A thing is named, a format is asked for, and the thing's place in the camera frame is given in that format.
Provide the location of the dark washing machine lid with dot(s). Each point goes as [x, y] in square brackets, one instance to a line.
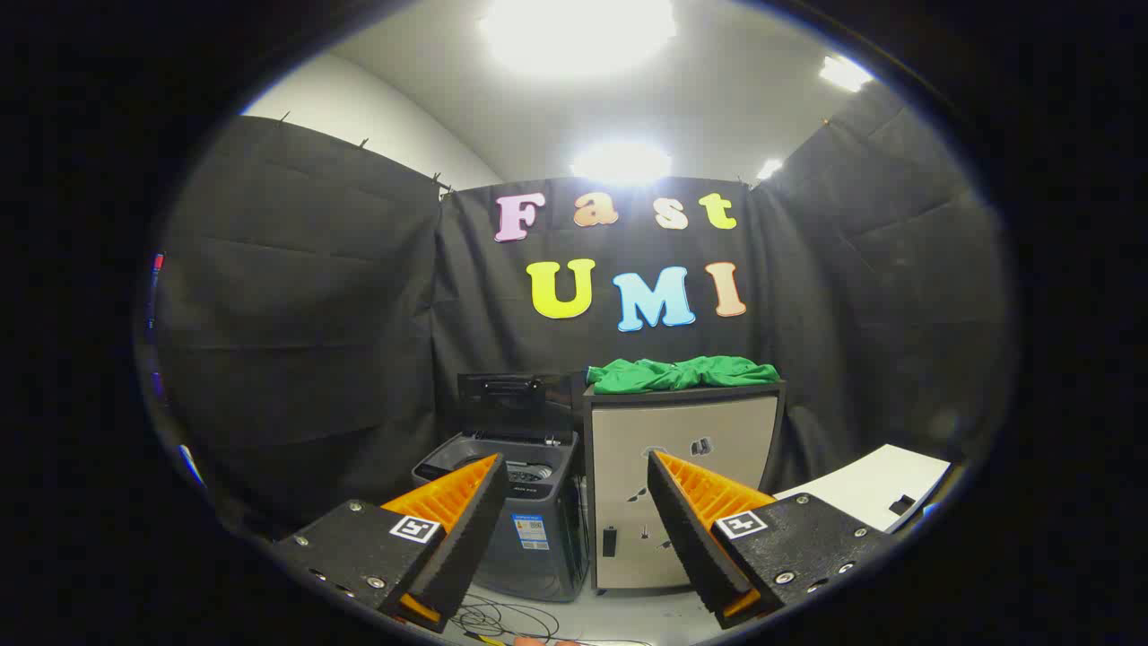
[516, 408]

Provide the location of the green polo shirt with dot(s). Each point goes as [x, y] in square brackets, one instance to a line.
[682, 372]

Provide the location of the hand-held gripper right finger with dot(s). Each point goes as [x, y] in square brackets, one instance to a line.
[686, 529]

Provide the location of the white board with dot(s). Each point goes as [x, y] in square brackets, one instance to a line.
[861, 489]

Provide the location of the rectangular ceiling light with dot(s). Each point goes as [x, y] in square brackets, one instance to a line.
[845, 72]

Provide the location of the beige cabinet with dark top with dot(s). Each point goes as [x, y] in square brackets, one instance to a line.
[628, 449]

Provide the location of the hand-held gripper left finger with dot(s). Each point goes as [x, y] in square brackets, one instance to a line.
[466, 538]

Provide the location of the grey washing machine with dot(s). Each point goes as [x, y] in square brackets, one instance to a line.
[547, 556]

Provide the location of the large round ceiling light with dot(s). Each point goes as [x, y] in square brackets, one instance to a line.
[578, 31]

